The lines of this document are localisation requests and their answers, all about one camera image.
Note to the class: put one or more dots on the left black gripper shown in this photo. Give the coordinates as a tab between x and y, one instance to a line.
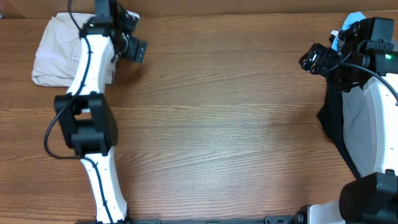
131	52

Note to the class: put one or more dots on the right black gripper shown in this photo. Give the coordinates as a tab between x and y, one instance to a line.
326	55

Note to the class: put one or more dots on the beige shorts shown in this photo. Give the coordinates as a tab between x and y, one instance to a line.
58	55

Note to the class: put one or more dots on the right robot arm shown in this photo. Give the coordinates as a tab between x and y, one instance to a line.
372	198

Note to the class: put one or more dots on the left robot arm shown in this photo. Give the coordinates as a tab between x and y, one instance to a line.
83	113

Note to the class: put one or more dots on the light blue garment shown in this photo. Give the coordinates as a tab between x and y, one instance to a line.
351	19

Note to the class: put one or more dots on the black garment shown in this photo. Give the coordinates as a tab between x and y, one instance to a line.
331	119

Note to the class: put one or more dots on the grey shorts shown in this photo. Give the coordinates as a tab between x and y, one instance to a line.
356	129

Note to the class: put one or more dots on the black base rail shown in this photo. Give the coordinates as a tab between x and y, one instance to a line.
214	221

